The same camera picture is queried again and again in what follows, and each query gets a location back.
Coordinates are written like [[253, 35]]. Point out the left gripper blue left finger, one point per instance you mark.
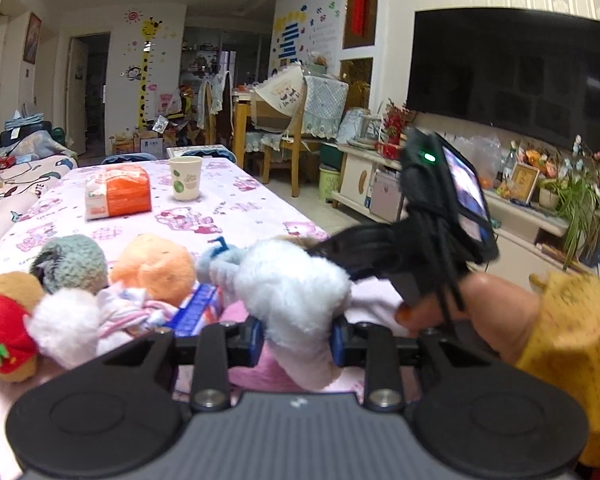
[[251, 341]]

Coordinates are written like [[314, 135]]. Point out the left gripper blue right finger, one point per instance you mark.
[[338, 341]]

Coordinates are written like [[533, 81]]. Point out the pink fuzzy sock ball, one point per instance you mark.
[[268, 376]]

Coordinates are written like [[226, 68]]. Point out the white fluffy sock ball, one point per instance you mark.
[[296, 296]]

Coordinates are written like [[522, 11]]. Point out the blue white tissue pack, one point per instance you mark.
[[203, 308]]

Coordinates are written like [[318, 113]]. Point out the orange fleece sock ball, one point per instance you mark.
[[166, 270]]

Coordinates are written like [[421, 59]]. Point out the white pink knotted cloth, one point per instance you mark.
[[128, 313]]

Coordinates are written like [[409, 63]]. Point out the white fluffy pompom ball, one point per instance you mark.
[[64, 326]]

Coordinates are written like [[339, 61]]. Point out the green knit hat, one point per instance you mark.
[[73, 261]]

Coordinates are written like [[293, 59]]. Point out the brown red strawberry plush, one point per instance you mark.
[[20, 294]]

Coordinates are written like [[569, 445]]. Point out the light blue fuzzy sock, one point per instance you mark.
[[218, 266]]

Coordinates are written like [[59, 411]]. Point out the person right hand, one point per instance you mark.
[[502, 313]]

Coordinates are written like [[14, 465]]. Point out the cream tv cabinet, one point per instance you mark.
[[430, 209]]

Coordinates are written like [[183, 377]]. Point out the green waste bin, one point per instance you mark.
[[328, 182]]

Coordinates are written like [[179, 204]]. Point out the pink cartoon tablecloth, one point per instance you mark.
[[231, 204]]

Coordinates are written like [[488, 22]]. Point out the yellow sleeve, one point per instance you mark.
[[564, 347]]

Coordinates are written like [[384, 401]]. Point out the white paper cup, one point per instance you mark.
[[185, 177]]

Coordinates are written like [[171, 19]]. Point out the black television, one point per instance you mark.
[[536, 73]]

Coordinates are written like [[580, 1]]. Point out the orange tissue package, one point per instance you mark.
[[117, 191]]

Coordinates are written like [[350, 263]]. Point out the wooden chair with covers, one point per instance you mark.
[[295, 111]]

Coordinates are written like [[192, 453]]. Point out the cartoon sofa cover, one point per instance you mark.
[[23, 185]]

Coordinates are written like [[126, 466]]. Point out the giraffe height wall sticker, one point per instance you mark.
[[149, 32]]

